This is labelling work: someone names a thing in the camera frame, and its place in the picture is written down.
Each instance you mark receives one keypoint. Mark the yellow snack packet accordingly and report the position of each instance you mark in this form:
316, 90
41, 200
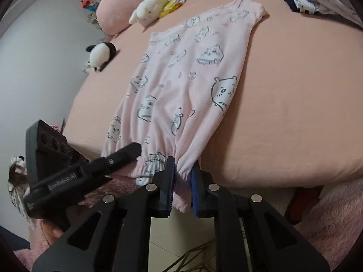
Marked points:
173, 5

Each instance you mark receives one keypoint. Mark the dark red slipper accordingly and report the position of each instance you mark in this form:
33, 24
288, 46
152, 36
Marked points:
303, 204

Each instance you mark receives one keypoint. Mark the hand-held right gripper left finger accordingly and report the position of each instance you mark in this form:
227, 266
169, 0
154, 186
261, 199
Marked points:
167, 189

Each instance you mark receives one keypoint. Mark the panda plush toy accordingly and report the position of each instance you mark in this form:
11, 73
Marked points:
99, 55

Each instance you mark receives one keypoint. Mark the white plush rabbit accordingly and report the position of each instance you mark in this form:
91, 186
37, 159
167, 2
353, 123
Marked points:
149, 10

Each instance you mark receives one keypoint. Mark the pink cat-print pants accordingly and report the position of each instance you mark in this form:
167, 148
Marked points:
184, 90

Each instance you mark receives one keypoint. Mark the pink round bed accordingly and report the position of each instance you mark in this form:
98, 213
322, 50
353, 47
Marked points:
283, 104

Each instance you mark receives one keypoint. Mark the pink fluffy robe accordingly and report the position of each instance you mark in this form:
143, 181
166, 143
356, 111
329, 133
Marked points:
334, 221

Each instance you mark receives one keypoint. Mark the red blue plush figure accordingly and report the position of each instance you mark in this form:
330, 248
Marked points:
89, 5

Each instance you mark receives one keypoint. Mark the white storage rack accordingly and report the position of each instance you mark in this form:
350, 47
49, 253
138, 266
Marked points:
95, 21

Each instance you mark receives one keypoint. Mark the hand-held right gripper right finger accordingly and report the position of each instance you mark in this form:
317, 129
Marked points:
195, 195

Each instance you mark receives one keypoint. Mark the person's left hand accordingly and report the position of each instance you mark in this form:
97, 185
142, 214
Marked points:
53, 229

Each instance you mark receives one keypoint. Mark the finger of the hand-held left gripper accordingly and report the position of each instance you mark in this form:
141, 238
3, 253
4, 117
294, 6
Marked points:
119, 160

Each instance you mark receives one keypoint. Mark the pink rolled quilt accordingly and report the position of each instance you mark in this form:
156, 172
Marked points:
122, 8

